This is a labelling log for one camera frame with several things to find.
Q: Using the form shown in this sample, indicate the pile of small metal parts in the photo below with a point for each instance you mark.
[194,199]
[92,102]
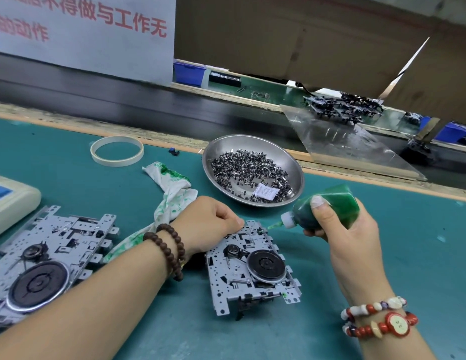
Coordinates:
[244,172]

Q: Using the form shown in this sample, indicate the finished mechanisms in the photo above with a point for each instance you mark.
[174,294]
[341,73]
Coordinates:
[342,108]

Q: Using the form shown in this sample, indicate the black flat box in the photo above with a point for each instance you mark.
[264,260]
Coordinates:
[225,79]

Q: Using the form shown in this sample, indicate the person's left hand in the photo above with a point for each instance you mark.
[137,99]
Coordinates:
[207,225]

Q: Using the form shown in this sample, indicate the green glue squeeze bottle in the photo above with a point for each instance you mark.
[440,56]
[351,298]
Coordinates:
[330,202]

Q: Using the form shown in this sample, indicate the clear plastic sheet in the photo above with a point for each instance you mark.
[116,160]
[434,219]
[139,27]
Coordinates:
[360,150]

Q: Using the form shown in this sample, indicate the white paper sign red text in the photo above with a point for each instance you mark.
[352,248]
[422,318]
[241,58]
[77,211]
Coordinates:
[83,41]

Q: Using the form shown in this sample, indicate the white blue power strip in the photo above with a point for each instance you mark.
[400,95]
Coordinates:
[11,206]

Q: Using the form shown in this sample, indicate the small blue cap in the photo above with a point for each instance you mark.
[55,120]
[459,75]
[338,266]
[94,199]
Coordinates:
[174,151]

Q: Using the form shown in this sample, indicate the blue plastic bin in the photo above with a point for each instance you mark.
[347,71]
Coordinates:
[189,74]
[452,133]

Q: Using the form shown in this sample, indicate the black conveyor belt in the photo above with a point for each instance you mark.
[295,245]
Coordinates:
[83,86]

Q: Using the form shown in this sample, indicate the person's left forearm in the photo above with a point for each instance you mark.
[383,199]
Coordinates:
[75,315]

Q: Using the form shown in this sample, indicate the person's right hand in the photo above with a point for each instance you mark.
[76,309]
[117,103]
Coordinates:
[357,255]

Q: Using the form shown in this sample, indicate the white green-stained cloth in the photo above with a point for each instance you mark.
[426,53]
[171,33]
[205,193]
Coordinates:
[169,187]

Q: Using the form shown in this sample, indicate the brown cardboard panel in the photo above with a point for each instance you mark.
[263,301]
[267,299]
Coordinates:
[293,33]

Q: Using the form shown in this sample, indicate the round metal bowl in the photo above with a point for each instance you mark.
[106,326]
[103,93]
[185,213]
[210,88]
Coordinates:
[218,146]

